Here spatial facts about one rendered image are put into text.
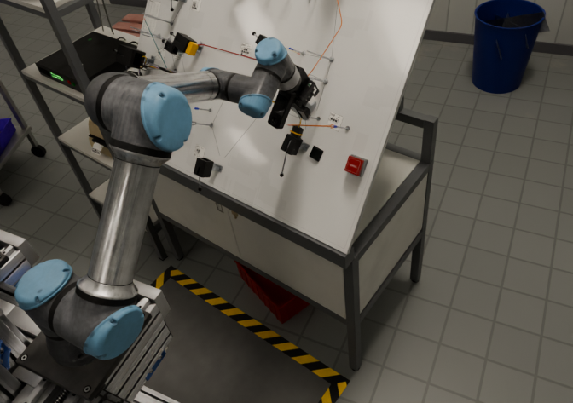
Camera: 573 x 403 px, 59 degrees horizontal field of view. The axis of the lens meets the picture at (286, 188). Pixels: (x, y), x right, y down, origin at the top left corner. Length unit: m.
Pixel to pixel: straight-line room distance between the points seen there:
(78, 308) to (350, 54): 1.08
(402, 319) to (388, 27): 1.43
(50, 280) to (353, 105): 1.00
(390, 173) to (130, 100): 1.27
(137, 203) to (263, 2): 1.08
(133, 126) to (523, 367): 2.01
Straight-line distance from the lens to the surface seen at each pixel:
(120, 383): 1.38
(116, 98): 0.98
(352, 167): 1.58
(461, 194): 3.10
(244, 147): 1.85
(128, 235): 1.00
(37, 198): 3.71
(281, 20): 1.82
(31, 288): 1.14
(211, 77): 1.31
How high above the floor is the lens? 2.17
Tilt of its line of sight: 44 degrees down
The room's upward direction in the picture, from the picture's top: 9 degrees counter-clockwise
